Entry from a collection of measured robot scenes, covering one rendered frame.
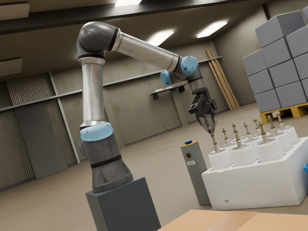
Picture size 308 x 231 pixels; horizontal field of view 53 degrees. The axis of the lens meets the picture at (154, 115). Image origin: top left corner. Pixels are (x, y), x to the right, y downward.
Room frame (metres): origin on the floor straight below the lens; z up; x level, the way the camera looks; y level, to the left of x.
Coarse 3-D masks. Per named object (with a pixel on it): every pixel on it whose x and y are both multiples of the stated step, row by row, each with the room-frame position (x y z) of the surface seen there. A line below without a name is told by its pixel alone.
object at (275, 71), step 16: (288, 16) 3.59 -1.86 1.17; (256, 32) 3.88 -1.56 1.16; (272, 32) 3.65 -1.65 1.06; (288, 32) 3.56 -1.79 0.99; (304, 32) 3.27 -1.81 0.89; (272, 48) 3.72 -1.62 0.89; (288, 48) 3.54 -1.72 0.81; (304, 48) 3.33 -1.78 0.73; (256, 64) 4.05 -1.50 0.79; (272, 64) 3.80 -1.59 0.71; (288, 64) 3.59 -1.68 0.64; (304, 64) 3.40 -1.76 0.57; (256, 80) 4.13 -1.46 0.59; (272, 80) 3.92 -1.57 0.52; (288, 80) 3.66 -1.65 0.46; (304, 80) 3.46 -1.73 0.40; (256, 96) 4.23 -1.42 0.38; (272, 96) 3.97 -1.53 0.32; (288, 96) 3.73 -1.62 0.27; (304, 96) 3.53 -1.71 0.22; (272, 112) 4.23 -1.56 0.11; (288, 112) 4.33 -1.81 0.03; (304, 112) 3.69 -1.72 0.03
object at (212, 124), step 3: (210, 114) 1.40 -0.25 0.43; (207, 117) 1.42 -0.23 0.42; (210, 117) 1.41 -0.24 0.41; (210, 120) 1.41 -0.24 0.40; (216, 120) 1.45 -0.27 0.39; (210, 123) 1.41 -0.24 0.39; (213, 123) 1.40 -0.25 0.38; (216, 123) 1.44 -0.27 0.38; (210, 126) 1.42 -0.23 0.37; (213, 126) 1.41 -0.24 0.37; (210, 129) 1.42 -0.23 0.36; (213, 129) 1.42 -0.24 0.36; (213, 132) 1.42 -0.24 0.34
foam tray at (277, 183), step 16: (304, 144) 1.39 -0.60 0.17; (288, 160) 1.20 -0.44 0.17; (304, 160) 1.33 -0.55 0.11; (208, 176) 1.40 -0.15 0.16; (224, 176) 1.35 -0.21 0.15; (240, 176) 1.30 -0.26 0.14; (256, 176) 1.26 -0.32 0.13; (272, 176) 1.21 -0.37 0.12; (288, 176) 1.18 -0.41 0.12; (304, 176) 1.28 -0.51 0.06; (208, 192) 1.42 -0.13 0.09; (224, 192) 1.36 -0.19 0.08; (240, 192) 1.32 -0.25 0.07; (256, 192) 1.27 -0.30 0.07; (272, 192) 1.23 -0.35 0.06; (288, 192) 1.19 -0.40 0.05; (304, 192) 1.24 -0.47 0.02; (224, 208) 1.38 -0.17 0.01; (240, 208) 1.33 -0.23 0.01; (256, 208) 1.29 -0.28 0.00
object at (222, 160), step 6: (210, 156) 1.41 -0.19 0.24; (216, 156) 1.39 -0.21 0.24; (222, 156) 1.38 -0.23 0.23; (228, 156) 1.40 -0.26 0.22; (210, 162) 1.43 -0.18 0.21; (216, 162) 1.39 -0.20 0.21; (222, 162) 1.38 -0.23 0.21; (228, 162) 1.39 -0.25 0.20; (216, 168) 1.40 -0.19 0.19; (222, 168) 1.39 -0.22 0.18
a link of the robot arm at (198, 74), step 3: (198, 66) 1.42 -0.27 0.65; (198, 69) 1.41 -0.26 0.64; (195, 72) 1.40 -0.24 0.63; (198, 72) 1.41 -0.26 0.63; (201, 72) 1.43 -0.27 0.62; (192, 75) 1.41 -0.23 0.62; (195, 75) 1.40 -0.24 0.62; (198, 75) 1.41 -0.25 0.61; (201, 75) 1.42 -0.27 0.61; (189, 78) 1.42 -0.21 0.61; (192, 78) 1.41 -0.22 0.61; (195, 78) 1.40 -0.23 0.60; (198, 78) 1.41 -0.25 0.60; (201, 78) 1.41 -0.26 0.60; (189, 81) 1.42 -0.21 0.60; (192, 81) 1.41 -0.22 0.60
